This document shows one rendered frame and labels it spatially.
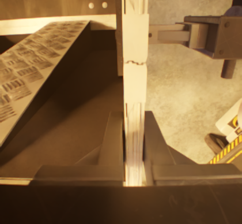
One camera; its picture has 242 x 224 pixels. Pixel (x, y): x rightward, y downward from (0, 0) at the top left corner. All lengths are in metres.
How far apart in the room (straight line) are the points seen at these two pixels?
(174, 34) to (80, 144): 0.19
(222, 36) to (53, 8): 0.79
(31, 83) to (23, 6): 0.65
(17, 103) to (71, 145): 0.13
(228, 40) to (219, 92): 1.07
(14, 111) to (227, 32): 0.31
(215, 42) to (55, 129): 0.24
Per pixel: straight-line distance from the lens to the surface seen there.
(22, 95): 0.34
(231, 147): 1.16
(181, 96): 1.21
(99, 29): 0.88
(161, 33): 0.26
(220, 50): 0.24
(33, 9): 0.96
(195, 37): 0.25
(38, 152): 0.24
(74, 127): 0.27
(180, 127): 1.34
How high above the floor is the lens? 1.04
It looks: 63 degrees down
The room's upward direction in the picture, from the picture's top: 178 degrees counter-clockwise
